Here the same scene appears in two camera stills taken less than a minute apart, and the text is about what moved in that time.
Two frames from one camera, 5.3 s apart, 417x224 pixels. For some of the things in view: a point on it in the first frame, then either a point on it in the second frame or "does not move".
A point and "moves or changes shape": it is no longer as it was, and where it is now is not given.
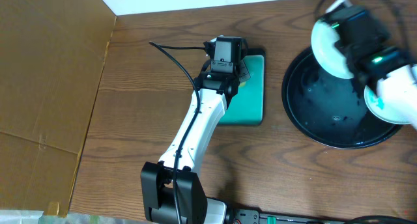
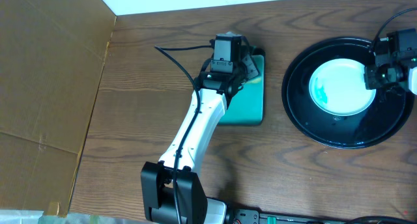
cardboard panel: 53,45 does not move
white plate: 377,106 to 339,88
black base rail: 253,216 does not move
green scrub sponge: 242,84 moves or changes shape
